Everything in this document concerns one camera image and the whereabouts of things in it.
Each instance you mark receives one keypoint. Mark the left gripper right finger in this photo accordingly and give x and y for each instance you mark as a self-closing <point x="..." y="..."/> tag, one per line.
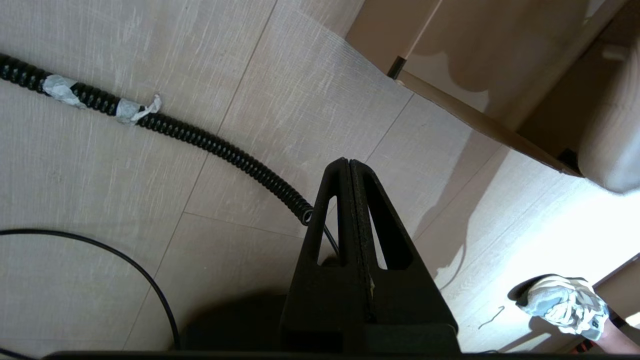
<point x="410" y="300"/>

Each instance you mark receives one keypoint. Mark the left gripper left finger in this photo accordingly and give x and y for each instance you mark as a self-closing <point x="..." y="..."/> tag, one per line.
<point x="325" y="295"/>

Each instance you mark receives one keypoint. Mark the brown cardboard shoe box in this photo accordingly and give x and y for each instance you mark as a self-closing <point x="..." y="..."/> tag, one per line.
<point x="450" y="30"/>

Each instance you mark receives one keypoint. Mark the white teal worn sneaker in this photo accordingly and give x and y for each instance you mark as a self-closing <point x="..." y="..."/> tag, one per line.
<point x="565" y="305"/>

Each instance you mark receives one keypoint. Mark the brown wooden board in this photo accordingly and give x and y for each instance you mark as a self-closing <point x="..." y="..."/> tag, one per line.
<point x="625" y="285"/>

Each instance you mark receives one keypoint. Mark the person lower leg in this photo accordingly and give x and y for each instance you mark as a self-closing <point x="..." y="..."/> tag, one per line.
<point x="622" y="342"/>

